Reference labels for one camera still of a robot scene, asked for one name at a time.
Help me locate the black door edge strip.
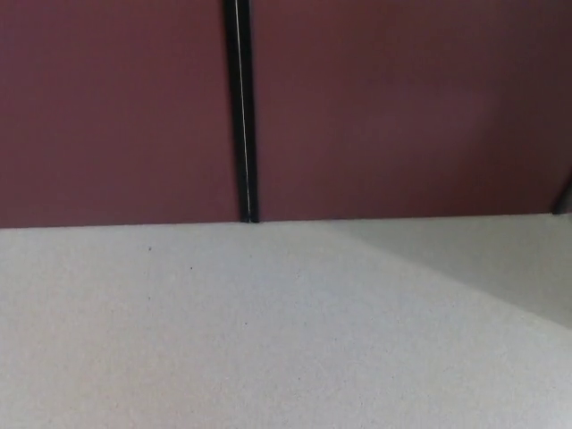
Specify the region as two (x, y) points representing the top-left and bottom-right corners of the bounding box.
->
(235, 0), (262, 223)
(222, 0), (250, 223)

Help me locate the plain maroon door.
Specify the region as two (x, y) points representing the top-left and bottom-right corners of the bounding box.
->
(0, 0), (243, 230)

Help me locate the maroon door with handle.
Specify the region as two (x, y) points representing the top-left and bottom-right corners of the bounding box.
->
(250, 0), (572, 223)

